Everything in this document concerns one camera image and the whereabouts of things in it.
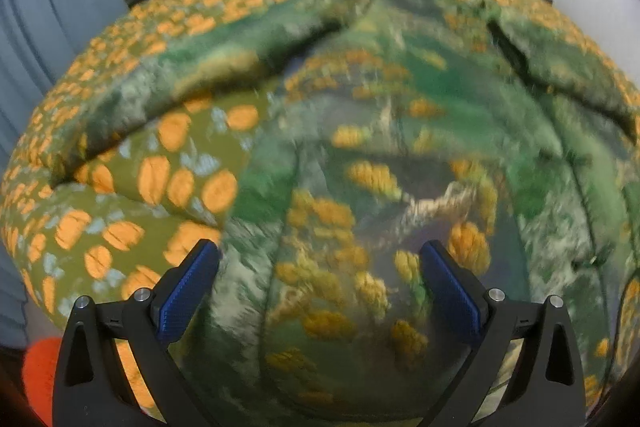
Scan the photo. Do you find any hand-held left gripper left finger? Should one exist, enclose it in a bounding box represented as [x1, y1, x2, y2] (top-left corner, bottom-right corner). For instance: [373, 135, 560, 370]
[52, 238, 221, 427]

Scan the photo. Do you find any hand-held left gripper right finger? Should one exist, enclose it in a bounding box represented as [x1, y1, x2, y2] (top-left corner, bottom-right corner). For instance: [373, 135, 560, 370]
[419, 240, 586, 427]

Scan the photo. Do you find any green patterned garment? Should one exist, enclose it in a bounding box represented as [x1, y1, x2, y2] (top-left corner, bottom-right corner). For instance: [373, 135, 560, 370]
[60, 0, 640, 423]

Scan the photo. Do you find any orange dotted green bed blanket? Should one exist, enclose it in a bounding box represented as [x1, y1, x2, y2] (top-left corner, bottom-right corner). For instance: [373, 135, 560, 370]
[0, 0, 640, 420]

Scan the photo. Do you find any orange cloth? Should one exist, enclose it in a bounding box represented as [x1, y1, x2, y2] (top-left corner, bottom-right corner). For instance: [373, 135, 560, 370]
[22, 336, 66, 426]

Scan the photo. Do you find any grey blue curtain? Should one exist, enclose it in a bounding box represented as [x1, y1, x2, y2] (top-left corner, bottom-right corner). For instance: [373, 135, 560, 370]
[0, 0, 166, 323]

